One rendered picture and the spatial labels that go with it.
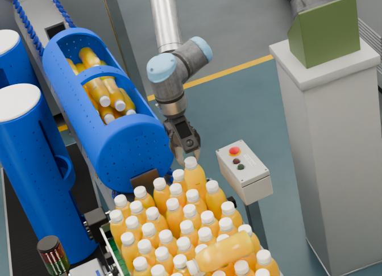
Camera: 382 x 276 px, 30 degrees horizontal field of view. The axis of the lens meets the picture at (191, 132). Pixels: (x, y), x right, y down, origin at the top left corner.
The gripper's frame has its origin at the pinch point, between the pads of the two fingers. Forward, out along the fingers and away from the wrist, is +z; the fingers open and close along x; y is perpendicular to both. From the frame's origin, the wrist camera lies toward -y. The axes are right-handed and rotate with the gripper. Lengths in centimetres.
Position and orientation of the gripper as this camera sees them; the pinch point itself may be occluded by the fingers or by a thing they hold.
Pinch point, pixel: (190, 161)
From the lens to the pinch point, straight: 226.3
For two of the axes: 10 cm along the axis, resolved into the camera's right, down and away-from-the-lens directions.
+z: 2.2, 7.8, 5.8
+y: -3.8, -4.8, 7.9
